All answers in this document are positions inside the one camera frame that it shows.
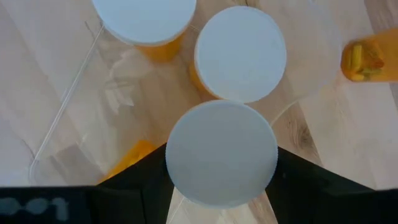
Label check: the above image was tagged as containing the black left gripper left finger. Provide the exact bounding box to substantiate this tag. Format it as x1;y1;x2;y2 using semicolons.
90;142;175;224

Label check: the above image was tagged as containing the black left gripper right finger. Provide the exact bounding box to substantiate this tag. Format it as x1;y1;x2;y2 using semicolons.
266;146;398;224

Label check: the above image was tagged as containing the clear plastic basket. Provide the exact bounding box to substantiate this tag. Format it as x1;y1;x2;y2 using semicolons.
27;0;343;224

